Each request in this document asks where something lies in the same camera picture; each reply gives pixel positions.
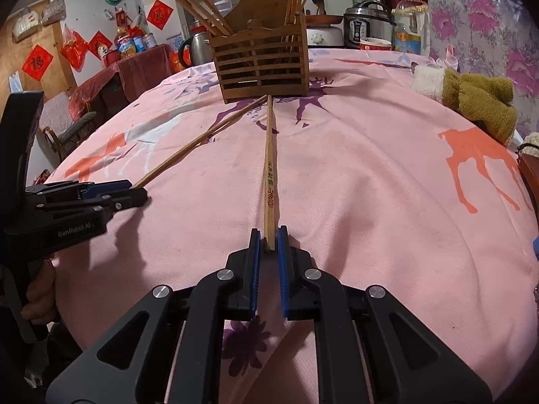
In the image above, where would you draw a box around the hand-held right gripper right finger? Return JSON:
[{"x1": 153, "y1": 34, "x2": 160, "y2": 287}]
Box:
[{"x1": 276, "y1": 226, "x2": 493, "y2": 404}]

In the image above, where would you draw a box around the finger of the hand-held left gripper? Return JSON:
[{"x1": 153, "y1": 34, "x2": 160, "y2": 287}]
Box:
[
  {"x1": 25, "y1": 179, "x2": 133, "y2": 203},
  {"x1": 36, "y1": 187, "x2": 149, "y2": 225}
]

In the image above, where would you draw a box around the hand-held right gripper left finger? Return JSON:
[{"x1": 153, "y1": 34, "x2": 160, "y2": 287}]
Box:
[{"x1": 45, "y1": 228, "x2": 270, "y2": 404}]

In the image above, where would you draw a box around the wooden chopstick holder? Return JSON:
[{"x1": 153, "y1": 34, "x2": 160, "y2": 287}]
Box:
[{"x1": 210, "y1": 0, "x2": 310, "y2": 104}]

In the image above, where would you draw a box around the person's left hand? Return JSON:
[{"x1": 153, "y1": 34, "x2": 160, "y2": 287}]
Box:
[{"x1": 23, "y1": 261, "x2": 70, "y2": 325}]

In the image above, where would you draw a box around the wooden armchair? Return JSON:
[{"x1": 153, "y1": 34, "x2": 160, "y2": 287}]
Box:
[{"x1": 40, "y1": 111, "x2": 97, "y2": 165}]

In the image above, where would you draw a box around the person's dark clothing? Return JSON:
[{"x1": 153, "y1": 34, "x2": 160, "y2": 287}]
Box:
[{"x1": 0, "y1": 315, "x2": 89, "y2": 404}]

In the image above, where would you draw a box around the pink deer-print cloth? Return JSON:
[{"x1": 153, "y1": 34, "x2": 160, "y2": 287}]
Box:
[{"x1": 53, "y1": 46, "x2": 539, "y2": 404}]

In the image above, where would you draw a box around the red-covered side table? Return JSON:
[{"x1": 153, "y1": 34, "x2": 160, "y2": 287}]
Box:
[{"x1": 69, "y1": 44, "x2": 175, "y2": 121}]

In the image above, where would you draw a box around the red diamond paper decoration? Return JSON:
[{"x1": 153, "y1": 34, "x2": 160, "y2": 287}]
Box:
[
  {"x1": 146, "y1": 0, "x2": 171, "y2": 31},
  {"x1": 22, "y1": 44, "x2": 55, "y2": 82},
  {"x1": 88, "y1": 30, "x2": 114, "y2": 60}
]

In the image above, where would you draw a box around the yellow cooking oil bottle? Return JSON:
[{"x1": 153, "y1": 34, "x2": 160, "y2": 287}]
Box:
[{"x1": 115, "y1": 27, "x2": 136, "y2": 60}]

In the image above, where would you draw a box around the stainless steel kettle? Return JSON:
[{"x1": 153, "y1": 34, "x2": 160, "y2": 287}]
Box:
[{"x1": 178, "y1": 31, "x2": 215, "y2": 68}]

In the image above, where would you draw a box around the white fridge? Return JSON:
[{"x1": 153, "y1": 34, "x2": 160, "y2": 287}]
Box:
[{"x1": 141, "y1": 0, "x2": 198, "y2": 51}]

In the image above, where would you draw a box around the white electric cooker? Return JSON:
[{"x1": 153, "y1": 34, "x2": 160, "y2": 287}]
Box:
[{"x1": 307, "y1": 14, "x2": 346, "y2": 48}]

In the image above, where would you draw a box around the red and white bowl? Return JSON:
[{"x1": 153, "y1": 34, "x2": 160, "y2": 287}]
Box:
[{"x1": 359, "y1": 37, "x2": 393, "y2": 51}]

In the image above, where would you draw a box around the olive and white plush cloth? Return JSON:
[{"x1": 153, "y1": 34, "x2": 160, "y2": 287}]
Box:
[{"x1": 410, "y1": 65, "x2": 518, "y2": 146}]

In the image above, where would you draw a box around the black silver pressure cooker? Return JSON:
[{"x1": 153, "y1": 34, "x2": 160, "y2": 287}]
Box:
[{"x1": 343, "y1": 0, "x2": 397, "y2": 50}]

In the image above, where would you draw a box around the brown leather case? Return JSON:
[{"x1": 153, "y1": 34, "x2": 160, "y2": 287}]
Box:
[{"x1": 517, "y1": 151, "x2": 539, "y2": 215}]

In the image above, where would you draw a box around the clear plastic oil bottle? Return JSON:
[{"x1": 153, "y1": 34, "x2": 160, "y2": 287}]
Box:
[{"x1": 391, "y1": 0, "x2": 430, "y2": 55}]

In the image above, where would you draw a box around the white knitted item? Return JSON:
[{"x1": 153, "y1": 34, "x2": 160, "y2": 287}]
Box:
[{"x1": 517, "y1": 132, "x2": 539, "y2": 154}]

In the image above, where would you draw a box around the floral plastic sheet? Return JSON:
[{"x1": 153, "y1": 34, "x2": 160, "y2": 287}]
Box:
[{"x1": 421, "y1": 0, "x2": 539, "y2": 152}]

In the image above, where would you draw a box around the wall calendar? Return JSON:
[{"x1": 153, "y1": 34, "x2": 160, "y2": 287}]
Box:
[{"x1": 10, "y1": 8, "x2": 43, "y2": 43}]

